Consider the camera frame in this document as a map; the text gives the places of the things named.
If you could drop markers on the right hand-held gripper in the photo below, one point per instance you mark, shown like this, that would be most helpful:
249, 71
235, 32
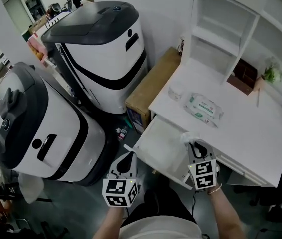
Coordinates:
203, 173

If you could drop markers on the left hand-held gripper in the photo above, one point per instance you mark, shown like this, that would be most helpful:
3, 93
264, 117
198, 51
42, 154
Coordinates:
117, 189

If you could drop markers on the white desk drawer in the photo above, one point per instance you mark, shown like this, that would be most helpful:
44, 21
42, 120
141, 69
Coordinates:
243, 169
161, 148

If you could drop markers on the person's left forearm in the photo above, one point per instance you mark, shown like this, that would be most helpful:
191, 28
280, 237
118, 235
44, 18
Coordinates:
108, 223

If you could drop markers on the person's right forearm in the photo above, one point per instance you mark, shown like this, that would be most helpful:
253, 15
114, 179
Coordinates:
227, 215

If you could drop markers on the white closed desk drawer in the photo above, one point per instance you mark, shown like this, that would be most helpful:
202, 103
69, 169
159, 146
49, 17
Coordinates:
243, 169

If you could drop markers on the small white bottle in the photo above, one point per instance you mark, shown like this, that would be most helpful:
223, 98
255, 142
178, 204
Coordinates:
123, 133

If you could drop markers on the white wet wipes packet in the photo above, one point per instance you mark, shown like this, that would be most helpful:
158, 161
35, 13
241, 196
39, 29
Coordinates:
203, 108

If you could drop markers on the green bottle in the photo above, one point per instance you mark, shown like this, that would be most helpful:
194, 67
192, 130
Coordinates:
128, 122

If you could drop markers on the person's black trousers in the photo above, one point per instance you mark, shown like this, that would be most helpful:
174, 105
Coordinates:
161, 203

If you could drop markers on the white desk with hutch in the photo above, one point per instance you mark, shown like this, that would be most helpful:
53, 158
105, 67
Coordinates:
250, 133

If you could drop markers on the clear round jar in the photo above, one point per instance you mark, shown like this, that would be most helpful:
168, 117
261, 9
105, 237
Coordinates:
176, 91

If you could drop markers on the large white service robot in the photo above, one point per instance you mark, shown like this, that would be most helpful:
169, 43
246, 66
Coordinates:
63, 138

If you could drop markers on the person's white shirt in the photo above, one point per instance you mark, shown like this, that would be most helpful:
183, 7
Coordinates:
161, 229

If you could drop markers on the brown cardboard box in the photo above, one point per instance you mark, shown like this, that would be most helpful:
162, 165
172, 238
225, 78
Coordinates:
153, 83

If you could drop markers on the brown wooden organizer box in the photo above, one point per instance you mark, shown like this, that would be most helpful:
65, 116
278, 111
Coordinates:
243, 78

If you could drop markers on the black office chair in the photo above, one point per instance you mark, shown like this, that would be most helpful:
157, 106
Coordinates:
280, 195

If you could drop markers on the grey chair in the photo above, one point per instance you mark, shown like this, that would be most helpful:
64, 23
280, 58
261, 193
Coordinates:
31, 187

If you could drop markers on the pink vase with white flowers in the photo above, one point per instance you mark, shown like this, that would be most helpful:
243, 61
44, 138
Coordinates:
271, 75

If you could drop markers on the dark labelled jar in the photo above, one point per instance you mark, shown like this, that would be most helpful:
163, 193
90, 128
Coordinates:
181, 46

